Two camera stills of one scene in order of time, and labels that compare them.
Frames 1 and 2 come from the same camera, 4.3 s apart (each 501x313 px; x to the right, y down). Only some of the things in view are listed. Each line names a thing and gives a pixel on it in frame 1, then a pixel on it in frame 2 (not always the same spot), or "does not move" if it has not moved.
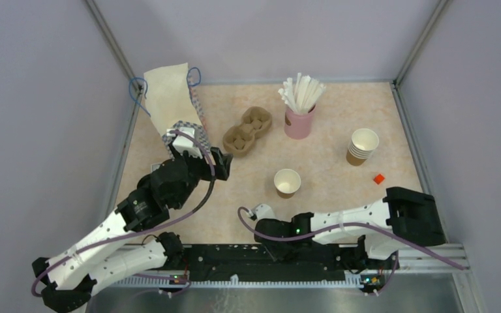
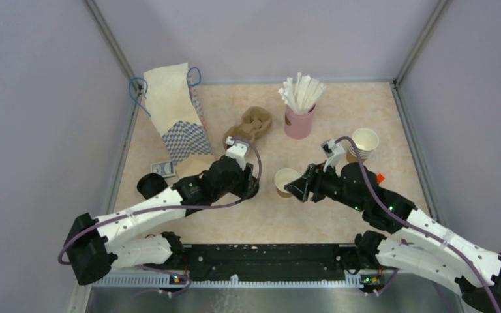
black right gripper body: [280, 250] to [329, 184]
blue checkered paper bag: [173, 102] does not move
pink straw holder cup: [299, 126] does not move
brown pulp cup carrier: [239, 139] does not move
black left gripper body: [198, 169] to [240, 186]
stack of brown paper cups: [363, 141] does not move
